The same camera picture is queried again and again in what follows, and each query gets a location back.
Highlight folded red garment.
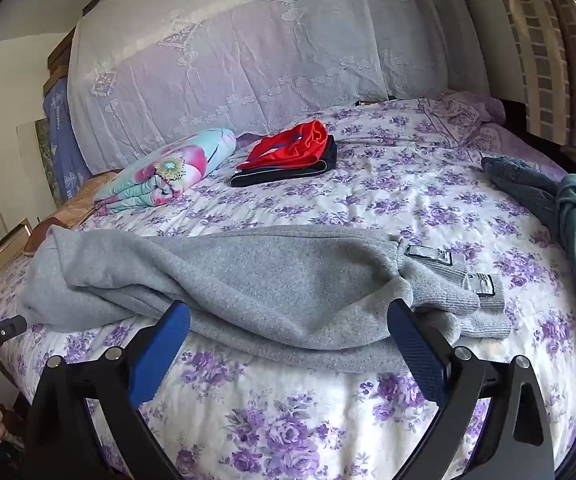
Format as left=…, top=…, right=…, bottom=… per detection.
left=236, top=120, right=329, bottom=172

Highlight brown pillow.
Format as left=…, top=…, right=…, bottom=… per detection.
left=25, top=170, right=121, bottom=258

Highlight purple embroidered pillow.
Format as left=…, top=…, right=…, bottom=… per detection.
left=418, top=91, right=568, bottom=181

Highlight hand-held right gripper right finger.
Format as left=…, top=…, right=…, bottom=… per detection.
left=387, top=301, right=554, bottom=480

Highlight wooden headboard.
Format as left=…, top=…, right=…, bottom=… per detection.
left=47, top=0, right=123, bottom=83

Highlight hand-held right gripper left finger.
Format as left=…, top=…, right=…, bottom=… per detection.
left=20, top=301, right=191, bottom=480

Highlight folded teal pink floral quilt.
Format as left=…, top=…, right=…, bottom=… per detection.
left=93, top=128, right=239, bottom=215

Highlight green landscape picture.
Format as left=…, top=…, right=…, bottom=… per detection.
left=34, top=117, right=65, bottom=207

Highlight folded navy garment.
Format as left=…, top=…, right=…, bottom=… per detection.
left=230, top=135, right=339, bottom=189

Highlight beige checked curtain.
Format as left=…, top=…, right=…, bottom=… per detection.
left=488, top=0, right=576, bottom=161

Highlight purple floral bedspread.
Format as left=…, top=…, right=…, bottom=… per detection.
left=0, top=91, right=576, bottom=480

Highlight grey sweat pants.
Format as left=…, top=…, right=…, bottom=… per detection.
left=18, top=224, right=513, bottom=375

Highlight blue printed mattress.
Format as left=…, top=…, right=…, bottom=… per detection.
left=42, top=76, right=93, bottom=197

